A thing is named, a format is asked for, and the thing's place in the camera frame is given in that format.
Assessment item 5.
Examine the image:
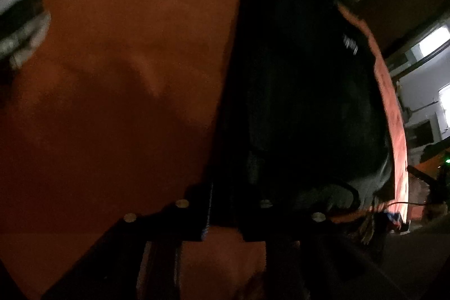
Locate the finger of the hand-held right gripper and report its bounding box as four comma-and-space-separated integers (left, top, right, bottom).
407, 164, 437, 190

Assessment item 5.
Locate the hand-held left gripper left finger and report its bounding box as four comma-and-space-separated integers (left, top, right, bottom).
42, 181, 215, 300

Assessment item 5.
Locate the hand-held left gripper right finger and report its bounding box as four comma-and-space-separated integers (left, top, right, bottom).
239, 196, 415, 300

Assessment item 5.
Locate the black printed t-shirt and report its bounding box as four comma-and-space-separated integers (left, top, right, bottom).
207, 0, 394, 227

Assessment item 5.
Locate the orange blanket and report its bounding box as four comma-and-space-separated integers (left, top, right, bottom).
0, 0, 410, 300

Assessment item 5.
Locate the dark green cloth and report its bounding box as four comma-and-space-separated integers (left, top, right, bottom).
0, 0, 53, 37

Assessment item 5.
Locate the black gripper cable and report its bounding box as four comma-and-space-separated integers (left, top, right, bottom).
371, 201, 429, 214

